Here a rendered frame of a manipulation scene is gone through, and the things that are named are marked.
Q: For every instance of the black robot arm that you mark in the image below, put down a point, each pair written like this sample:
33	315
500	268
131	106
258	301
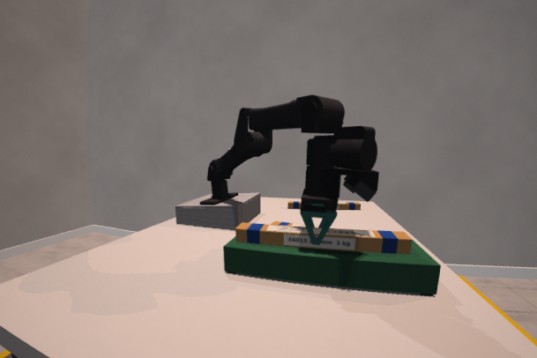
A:
351	150

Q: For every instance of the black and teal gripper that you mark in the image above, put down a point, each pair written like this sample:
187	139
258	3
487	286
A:
310	195

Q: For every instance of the brown cardboard box with blue bands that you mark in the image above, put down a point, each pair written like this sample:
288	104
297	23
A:
335	239

